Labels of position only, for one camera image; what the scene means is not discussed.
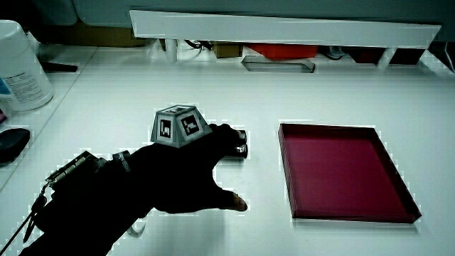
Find black glove cable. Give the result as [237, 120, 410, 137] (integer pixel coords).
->
[0, 183, 48, 254]

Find white desk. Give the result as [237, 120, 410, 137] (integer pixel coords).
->
[0, 44, 455, 256]

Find clear flat plastic piece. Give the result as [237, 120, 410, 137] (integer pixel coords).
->
[241, 55, 316, 74]

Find brown cardboard box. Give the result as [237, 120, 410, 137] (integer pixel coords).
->
[213, 42, 245, 59]

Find flat black object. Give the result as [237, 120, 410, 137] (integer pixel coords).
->
[38, 60, 79, 74]

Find dark red square tray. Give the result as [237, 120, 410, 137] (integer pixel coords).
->
[277, 122, 423, 225]

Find person's left forearm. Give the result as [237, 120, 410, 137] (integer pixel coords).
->
[19, 150, 154, 256]

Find black computer mouse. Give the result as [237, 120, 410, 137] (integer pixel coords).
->
[0, 127, 31, 165]

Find white desk shelf riser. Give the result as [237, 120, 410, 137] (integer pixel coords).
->
[129, 9, 442, 69]

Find dark red box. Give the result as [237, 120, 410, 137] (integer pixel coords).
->
[388, 48, 427, 66]
[342, 46, 387, 65]

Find orange box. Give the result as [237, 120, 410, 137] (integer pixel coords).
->
[245, 43, 319, 61]

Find white wipes canister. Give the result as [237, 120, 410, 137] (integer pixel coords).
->
[0, 19, 55, 112]

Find person's left hand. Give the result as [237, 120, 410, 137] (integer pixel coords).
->
[130, 104, 249, 215]

